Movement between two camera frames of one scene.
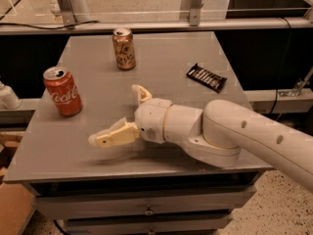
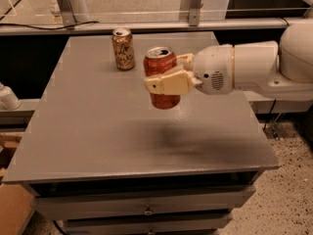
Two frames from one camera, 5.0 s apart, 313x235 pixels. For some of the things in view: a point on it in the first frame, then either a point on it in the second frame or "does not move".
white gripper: (152, 118) → (212, 69)
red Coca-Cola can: (63, 90) → (158, 61)
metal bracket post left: (65, 2) does not move
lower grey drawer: (148, 225) does not move
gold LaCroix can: (122, 39) does not move
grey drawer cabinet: (133, 187) does not move
